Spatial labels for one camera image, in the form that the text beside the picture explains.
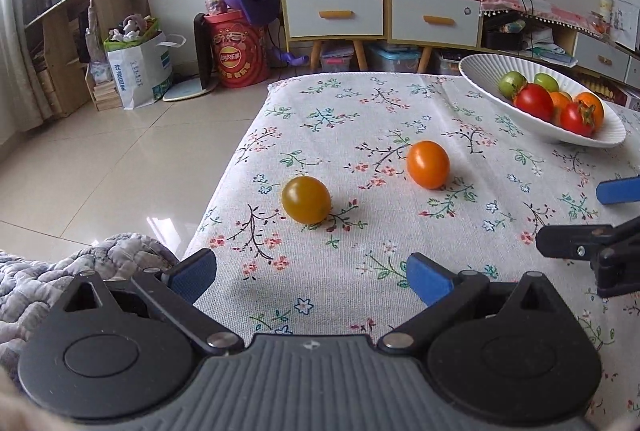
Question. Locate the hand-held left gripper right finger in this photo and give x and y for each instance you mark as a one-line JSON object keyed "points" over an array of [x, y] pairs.
{"points": [[430, 278]]}

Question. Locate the floral tablecloth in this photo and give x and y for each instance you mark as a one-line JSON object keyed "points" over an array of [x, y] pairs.
{"points": [[360, 121]]}

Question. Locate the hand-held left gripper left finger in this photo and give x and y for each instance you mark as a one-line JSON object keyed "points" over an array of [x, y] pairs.
{"points": [[192, 276]]}

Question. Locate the red tomato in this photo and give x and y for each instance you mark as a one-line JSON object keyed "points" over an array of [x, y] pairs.
{"points": [[577, 118], [534, 102]]}

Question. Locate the red snack bucket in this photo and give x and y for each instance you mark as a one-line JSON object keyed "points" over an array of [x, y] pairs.
{"points": [[237, 56]]}

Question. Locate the black storage bin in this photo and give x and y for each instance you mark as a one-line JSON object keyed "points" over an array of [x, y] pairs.
{"points": [[502, 36]]}

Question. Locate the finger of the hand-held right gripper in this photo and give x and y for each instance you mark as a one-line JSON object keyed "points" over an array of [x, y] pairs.
{"points": [[620, 191], [570, 241]]}

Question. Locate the yellow cherry tomato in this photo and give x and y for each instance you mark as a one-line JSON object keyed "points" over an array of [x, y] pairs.
{"points": [[306, 199]]}

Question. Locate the dark-lid clear storage box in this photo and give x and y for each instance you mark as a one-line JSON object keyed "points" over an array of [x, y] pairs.
{"points": [[447, 62]]}

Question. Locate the low cabinet with drawers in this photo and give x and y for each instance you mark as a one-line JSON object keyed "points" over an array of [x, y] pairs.
{"points": [[600, 53]]}

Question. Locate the green tomato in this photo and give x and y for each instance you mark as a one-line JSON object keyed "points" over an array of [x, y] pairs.
{"points": [[512, 83], [546, 82]]}

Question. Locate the large mandarin orange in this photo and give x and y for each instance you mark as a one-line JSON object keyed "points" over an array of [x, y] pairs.
{"points": [[592, 107]]}

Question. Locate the light curtain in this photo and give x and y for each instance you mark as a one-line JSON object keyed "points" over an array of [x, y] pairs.
{"points": [[15, 36]]}

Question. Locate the small clear storage box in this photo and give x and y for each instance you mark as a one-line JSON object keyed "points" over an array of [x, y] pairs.
{"points": [[337, 58]]}

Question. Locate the black panel on white base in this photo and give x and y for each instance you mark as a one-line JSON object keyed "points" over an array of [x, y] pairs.
{"points": [[202, 51]]}

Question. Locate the blue-lid clear storage box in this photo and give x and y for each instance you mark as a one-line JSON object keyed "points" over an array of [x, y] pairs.
{"points": [[395, 60]]}

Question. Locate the white ribbed plate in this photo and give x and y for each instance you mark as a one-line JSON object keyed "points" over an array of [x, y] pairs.
{"points": [[480, 76]]}

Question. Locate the grey quilted blanket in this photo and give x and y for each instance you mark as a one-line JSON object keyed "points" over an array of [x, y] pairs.
{"points": [[50, 281]]}

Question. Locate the plush toy in bag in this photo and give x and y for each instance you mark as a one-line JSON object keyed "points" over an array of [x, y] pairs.
{"points": [[132, 27]]}

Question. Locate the white paper shopping bag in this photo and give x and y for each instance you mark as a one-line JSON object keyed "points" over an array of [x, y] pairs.
{"points": [[140, 76]]}

